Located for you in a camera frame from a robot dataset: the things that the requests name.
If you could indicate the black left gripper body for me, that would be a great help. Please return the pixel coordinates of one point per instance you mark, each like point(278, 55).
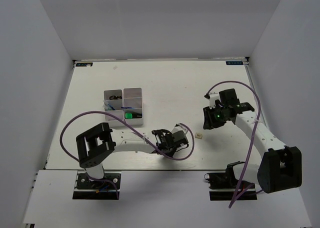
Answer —
point(171, 151)

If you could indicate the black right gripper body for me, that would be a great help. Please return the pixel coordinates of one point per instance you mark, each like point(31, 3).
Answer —
point(215, 117)

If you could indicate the small beige eraser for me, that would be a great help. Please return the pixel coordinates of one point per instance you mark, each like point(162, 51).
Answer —
point(199, 135)

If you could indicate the green cap highlighter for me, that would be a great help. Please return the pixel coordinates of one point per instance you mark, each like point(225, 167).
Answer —
point(133, 115)

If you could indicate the purple cap highlighter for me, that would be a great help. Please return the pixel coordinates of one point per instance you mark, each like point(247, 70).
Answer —
point(128, 107)

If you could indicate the black handled scissors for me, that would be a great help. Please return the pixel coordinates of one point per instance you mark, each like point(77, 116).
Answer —
point(115, 97)

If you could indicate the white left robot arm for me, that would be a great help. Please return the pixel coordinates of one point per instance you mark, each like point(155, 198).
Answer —
point(100, 141)

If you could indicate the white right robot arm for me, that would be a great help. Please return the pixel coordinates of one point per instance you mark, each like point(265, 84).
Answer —
point(281, 166)

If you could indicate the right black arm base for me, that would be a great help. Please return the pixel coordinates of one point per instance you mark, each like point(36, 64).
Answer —
point(223, 184)

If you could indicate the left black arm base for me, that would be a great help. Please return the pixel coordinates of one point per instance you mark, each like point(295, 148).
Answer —
point(86, 189)

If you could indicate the right white organizer tray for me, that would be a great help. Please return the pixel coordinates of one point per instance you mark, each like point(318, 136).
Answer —
point(132, 97)

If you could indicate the white organizer tray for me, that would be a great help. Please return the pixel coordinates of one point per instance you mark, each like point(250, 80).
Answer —
point(132, 97)
point(112, 104)

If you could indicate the right corner label sticker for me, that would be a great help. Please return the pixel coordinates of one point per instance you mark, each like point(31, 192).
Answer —
point(234, 63)

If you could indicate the corner label sticker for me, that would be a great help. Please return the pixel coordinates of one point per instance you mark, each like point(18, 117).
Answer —
point(234, 63)
point(84, 64)

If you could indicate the left white organizer tray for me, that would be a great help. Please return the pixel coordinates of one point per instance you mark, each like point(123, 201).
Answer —
point(112, 104)

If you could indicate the left corner label sticker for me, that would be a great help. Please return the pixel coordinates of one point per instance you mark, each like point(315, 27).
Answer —
point(84, 64)

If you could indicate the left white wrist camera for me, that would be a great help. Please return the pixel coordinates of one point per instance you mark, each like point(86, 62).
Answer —
point(181, 127)

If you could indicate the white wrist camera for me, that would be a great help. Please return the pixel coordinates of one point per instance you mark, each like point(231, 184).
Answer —
point(214, 100)
point(181, 127)

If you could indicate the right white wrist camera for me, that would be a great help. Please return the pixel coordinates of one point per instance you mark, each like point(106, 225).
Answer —
point(214, 100)

